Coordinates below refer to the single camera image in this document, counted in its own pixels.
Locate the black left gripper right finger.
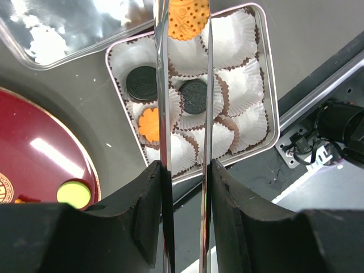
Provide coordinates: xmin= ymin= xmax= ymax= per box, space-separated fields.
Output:
xmin=212 ymin=160 xmax=363 ymax=272

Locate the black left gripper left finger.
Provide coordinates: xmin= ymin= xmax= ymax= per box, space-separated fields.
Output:
xmin=1 ymin=161 xmax=161 ymax=272

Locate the black sandwich cookie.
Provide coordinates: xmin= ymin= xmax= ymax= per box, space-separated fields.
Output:
xmin=126 ymin=65 xmax=158 ymax=102
xmin=179 ymin=79 xmax=207 ymax=115

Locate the orange round cookie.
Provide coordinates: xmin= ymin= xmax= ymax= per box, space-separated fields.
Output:
xmin=168 ymin=0 xmax=210 ymax=41

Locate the green round cookie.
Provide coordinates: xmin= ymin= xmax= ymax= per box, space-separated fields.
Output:
xmin=56 ymin=180 xmax=91 ymax=209

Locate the red round lacquer tray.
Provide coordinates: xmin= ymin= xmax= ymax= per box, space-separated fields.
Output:
xmin=1 ymin=88 xmax=101 ymax=209

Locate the pink cookie tin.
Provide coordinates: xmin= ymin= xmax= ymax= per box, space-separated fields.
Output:
xmin=105 ymin=3 xmax=279 ymax=183

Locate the silver tin lid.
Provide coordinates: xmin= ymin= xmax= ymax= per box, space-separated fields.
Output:
xmin=1 ymin=0 xmax=153 ymax=71

